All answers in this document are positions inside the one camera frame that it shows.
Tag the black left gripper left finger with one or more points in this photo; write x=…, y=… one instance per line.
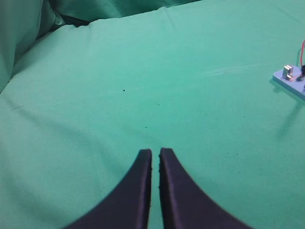
x=128, y=204

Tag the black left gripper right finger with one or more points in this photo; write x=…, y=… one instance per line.
x=184, y=205

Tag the green table cloth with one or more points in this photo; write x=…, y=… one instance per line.
x=196, y=78

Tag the blue circuit base board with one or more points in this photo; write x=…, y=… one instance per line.
x=293, y=85

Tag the silver metal clip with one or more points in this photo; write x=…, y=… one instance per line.
x=287, y=72

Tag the green backdrop cloth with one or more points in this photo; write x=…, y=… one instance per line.
x=22, y=22

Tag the black wire connector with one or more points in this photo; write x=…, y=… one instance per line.
x=302, y=75

